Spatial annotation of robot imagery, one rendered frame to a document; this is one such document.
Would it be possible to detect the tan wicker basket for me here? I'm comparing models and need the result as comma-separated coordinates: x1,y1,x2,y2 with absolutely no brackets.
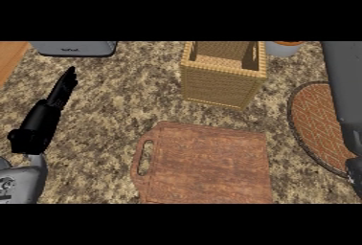
178,41,268,110

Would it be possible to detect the brown wooden cutting board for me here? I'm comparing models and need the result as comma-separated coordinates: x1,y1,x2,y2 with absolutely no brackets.
130,121,274,205

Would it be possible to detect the round brown woven placemat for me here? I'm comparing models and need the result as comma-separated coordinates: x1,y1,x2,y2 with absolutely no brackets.
285,80,359,180

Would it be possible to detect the pale cup with orange top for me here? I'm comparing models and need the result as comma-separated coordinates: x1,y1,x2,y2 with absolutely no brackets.
264,41,307,58

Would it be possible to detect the grey toaster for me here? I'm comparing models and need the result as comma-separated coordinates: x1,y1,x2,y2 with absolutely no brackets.
28,41,118,58

